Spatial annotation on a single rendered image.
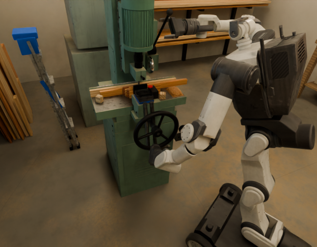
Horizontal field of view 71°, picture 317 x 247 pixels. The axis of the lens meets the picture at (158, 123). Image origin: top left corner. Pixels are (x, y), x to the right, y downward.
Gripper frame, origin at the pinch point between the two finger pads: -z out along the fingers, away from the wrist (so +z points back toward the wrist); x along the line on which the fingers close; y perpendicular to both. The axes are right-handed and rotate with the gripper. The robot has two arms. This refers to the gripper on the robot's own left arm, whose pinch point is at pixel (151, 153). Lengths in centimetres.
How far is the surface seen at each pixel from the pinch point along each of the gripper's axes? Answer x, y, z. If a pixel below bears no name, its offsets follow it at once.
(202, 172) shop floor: -28, -75, -58
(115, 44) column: 64, 24, -30
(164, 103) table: 30.2, -9.2, -14.1
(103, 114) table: 18.6, 28.5, -14.0
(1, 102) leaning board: 13, 110, -128
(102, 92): 31.5, 29.7, -24.6
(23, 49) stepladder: 56, 84, -69
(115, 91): 33.7, 21.5, -24.8
